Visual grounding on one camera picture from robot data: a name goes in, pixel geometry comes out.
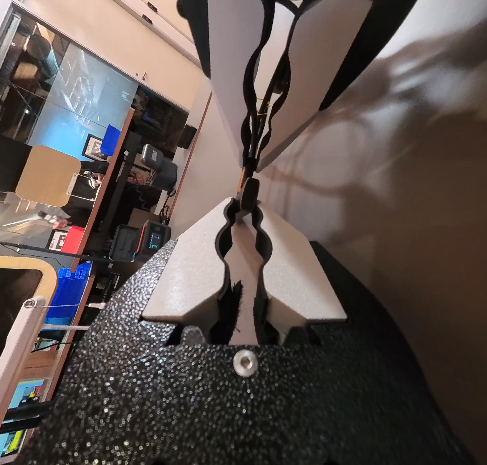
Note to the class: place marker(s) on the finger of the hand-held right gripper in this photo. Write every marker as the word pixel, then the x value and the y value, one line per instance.
pixel 228 53
pixel 323 53

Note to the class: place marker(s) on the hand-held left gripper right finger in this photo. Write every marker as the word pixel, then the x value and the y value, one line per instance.
pixel 300 282

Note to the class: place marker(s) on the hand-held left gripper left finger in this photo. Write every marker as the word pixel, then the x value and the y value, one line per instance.
pixel 186 274

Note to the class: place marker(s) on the grey usb hub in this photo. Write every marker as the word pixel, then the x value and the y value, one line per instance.
pixel 249 192

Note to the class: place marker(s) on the yellow twist tie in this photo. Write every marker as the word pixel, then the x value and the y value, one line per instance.
pixel 262 109

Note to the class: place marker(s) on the black open case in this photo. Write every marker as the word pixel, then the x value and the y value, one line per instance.
pixel 125 244

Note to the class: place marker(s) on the cardboard box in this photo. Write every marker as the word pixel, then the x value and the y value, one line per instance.
pixel 146 217

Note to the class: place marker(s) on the small black box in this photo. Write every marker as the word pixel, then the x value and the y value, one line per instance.
pixel 189 137

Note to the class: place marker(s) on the dark grey portable power unit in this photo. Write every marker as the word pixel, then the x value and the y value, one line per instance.
pixel 165 175

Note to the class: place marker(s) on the brown-edged desk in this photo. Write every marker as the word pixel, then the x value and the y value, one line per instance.
pixel 94 213

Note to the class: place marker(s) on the red bin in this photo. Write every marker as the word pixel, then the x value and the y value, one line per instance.
pixel 74 240

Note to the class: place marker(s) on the stack of blue bins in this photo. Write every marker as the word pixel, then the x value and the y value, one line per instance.
pixel 68 290

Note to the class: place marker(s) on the framed black white sign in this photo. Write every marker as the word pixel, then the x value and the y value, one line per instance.
pixel 57 240
pixel 93 147

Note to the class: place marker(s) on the blue bin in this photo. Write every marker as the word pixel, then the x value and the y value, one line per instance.
pixel 112 139

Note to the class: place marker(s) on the plywood board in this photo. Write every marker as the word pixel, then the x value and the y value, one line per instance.
pixel 47 175

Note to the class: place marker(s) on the black monitor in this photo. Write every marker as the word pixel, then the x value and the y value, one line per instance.
pixel 13 164

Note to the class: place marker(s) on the white bracket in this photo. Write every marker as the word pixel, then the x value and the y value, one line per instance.
pixel 23 339

